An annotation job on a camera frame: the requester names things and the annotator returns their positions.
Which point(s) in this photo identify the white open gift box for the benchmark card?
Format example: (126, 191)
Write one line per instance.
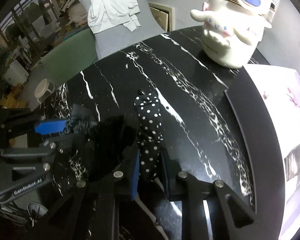
(266, 103)

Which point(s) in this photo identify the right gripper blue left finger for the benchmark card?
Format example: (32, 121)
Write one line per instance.
(133, 174)

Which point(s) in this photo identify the black bow hair clip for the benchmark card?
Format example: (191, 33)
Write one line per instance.
(105, 143)

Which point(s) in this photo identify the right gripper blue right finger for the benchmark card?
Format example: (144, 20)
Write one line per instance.
(173, 178)

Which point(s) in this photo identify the wall vent frame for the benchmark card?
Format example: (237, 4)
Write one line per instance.
(164, 16)

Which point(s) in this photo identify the small white stool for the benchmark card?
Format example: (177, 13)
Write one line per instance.
(45, 88)

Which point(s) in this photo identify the green cushion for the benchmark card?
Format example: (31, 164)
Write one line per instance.
(70, 57)

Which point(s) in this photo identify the grey contoured pillow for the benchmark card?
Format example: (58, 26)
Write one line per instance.
(114, 39)

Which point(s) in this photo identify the white folded garment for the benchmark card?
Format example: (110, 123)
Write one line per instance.
(107, 14)

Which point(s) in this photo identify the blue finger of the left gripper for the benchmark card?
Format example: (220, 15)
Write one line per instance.
(70, 143)
(51, 126)

